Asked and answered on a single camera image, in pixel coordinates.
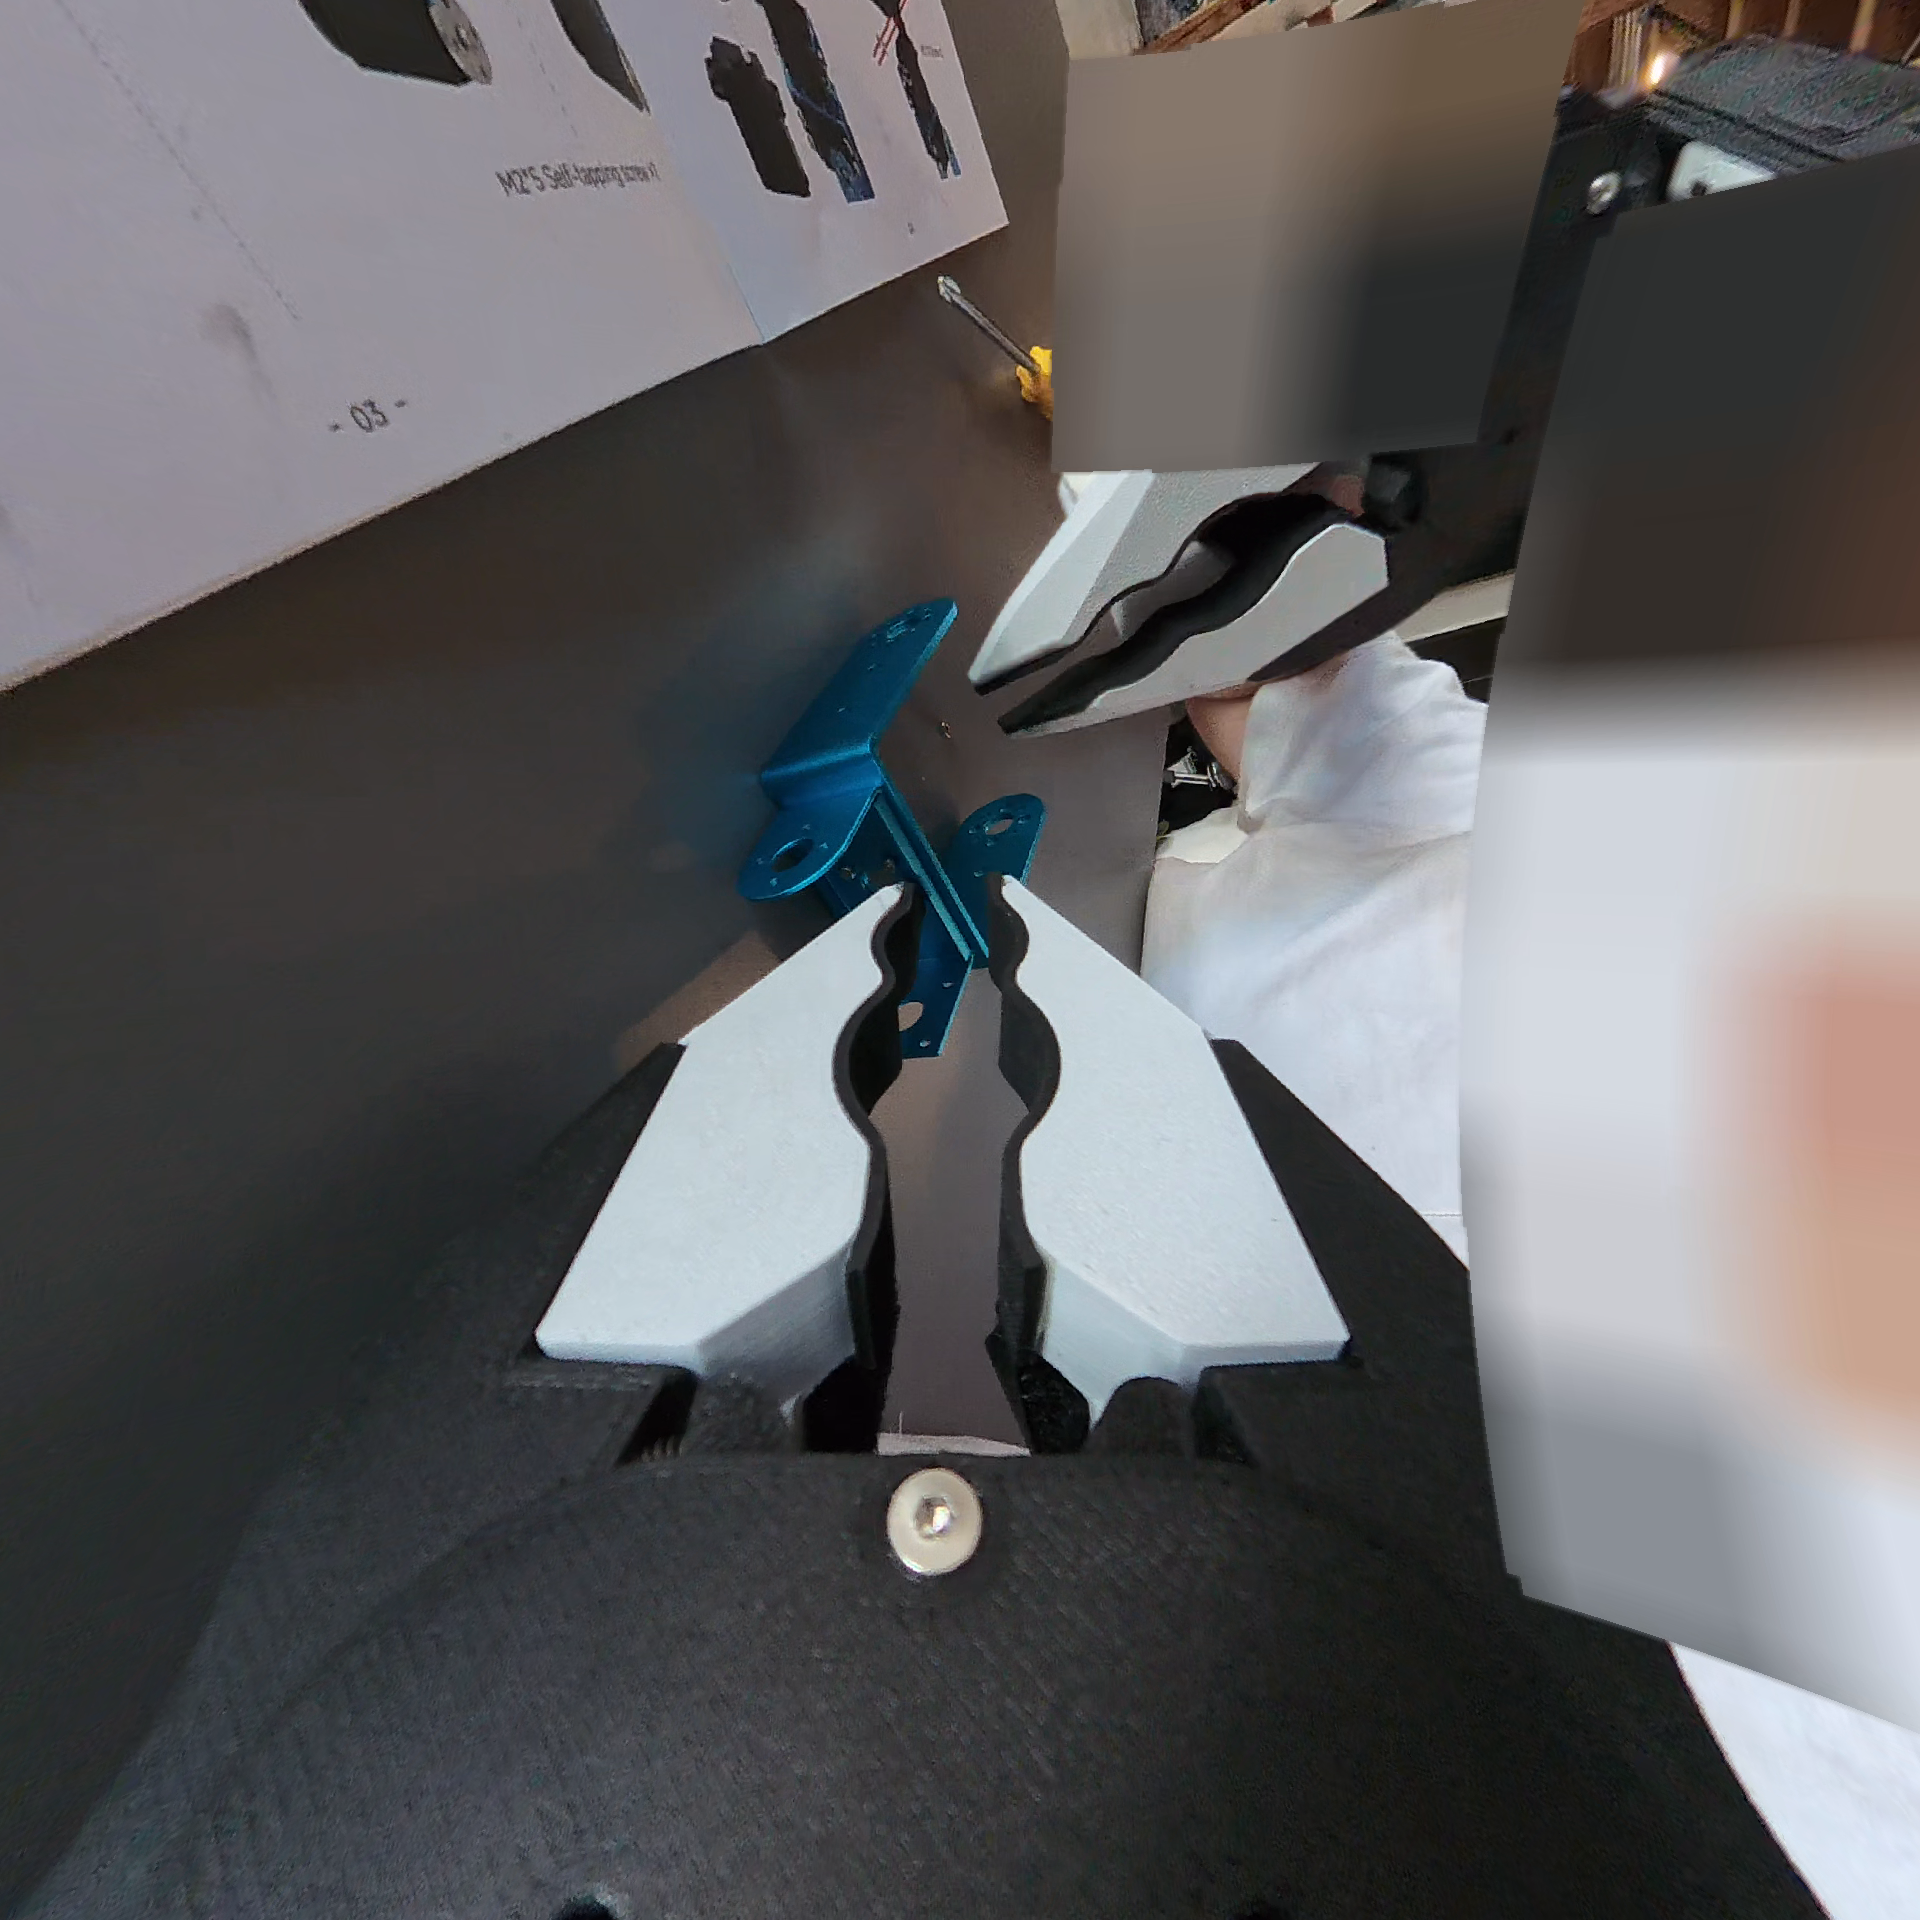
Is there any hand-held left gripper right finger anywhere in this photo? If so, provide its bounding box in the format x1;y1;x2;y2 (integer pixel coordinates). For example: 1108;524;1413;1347
983;873;1353;1426

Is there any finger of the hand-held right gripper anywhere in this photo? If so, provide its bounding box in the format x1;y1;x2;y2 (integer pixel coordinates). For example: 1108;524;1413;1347
967;465;1329;697
995;509;1397;741

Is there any blue metal U bracket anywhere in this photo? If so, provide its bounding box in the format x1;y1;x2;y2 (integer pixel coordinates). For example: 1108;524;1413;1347
737;790;1047;1062

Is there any yellow handled screwdriver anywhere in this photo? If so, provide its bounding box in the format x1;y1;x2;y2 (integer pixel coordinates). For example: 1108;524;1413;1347
935;275;1056;405

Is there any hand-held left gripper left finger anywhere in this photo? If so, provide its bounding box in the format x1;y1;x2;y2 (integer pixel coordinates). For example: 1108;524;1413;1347
532;883;917;1382

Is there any printed instruction sheet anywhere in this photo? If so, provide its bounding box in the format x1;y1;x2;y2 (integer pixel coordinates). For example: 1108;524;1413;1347
0;0;762;695
608;0;1010;346

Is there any person's white shirt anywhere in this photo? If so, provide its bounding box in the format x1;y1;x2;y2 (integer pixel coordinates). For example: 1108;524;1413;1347
1140;631;1920;1920

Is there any blue metal L bracket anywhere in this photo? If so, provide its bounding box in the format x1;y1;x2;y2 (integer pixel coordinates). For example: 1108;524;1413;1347
755;596;962;842

